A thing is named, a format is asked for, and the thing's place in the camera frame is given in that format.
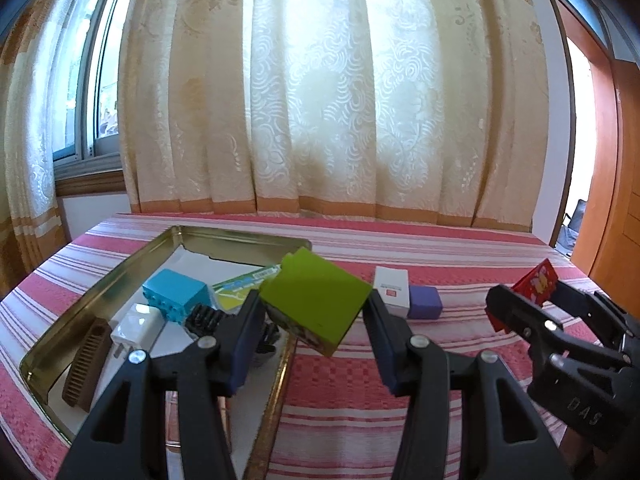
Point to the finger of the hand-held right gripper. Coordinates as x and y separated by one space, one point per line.
580 302
515 310

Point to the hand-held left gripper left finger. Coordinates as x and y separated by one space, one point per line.
247 340

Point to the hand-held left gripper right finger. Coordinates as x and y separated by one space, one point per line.
382 340

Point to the red packet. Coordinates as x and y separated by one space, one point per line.
537 280

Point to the black hair clip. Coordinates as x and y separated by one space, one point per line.
205 317

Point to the lime green box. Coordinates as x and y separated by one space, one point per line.
315 295

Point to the teal plastic block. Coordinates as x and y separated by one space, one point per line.
172 292

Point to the white charger plug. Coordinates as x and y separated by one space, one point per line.
137 330

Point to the gold metal tray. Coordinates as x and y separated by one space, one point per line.
100 295

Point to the brown comb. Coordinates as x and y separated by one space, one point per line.
87 365

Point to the green striped card box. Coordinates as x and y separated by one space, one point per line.
235 287

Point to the white box with red mark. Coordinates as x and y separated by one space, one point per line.
392 285

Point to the purple block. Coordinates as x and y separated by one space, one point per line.
425 302

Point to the red striped bedsheet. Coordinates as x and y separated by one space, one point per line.
340 410

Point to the white paper tray liner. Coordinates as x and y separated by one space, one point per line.
185 270

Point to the orange wooden door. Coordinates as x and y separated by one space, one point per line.
615 160

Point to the wooden window sill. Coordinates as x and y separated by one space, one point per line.
90 184

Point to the cream patterned curtain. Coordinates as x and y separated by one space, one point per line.
325 85

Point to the cream side curtain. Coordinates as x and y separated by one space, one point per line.
25 185

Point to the window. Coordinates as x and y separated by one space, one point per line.
80 85

